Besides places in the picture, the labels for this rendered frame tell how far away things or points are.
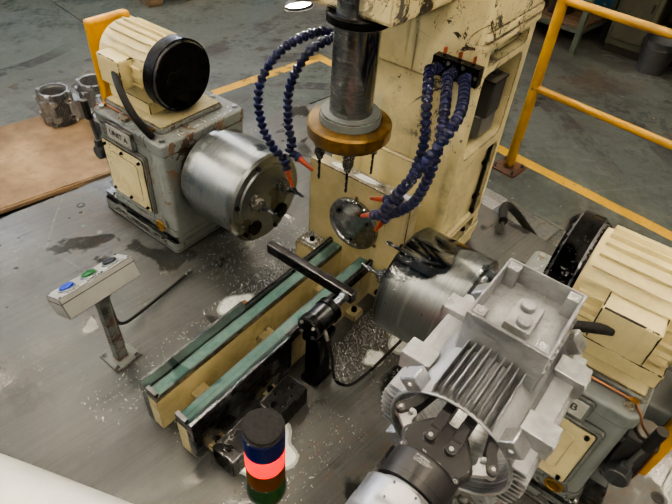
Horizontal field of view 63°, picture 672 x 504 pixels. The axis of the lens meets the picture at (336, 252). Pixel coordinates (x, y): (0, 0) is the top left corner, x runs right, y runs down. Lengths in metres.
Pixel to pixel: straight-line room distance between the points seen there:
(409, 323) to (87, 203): 1.16
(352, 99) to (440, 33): 0.24
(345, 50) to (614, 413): 0.77
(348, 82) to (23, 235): 1.13
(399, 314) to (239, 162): 0.54
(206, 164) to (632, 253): 0.95
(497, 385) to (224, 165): 0.93
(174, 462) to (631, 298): 0.91
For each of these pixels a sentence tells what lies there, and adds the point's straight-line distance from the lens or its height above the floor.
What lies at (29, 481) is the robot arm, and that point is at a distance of 0.47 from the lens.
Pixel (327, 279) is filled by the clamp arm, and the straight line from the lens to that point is 1.22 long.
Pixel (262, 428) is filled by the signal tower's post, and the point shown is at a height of 1.22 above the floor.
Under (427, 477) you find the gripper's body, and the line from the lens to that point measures 0.59.
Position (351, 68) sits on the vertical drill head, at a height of 1.47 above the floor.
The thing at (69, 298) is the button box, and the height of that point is 1.07.
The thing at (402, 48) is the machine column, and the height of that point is 1.43.
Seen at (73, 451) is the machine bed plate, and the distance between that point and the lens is 1.32.
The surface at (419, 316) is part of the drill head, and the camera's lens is 1.10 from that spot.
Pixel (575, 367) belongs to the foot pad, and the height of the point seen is 1.37.
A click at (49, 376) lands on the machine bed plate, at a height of 0.80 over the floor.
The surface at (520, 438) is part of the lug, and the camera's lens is 0.63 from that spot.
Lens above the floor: 1.90
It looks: 43 degrees down
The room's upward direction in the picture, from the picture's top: 5 degrees clockwise
